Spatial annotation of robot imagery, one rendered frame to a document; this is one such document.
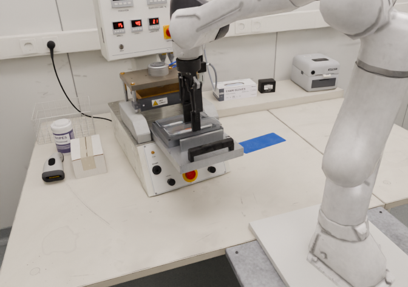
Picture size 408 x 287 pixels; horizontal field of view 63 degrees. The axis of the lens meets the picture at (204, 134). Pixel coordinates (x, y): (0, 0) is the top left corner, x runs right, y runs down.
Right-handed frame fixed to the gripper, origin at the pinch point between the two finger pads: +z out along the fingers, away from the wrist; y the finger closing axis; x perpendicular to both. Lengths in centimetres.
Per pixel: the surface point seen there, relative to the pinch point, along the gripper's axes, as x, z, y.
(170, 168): -6.8, 21.1, -6.3
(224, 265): 24, 103, -23
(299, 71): 97, 14, -58
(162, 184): -11.3, 25.4, -4.3
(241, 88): 56, 17, -59
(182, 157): -8.5, 6.8, 10.8
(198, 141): -1.5, 4.6, 7.9
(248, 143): 35.7, 28.5, -19.4
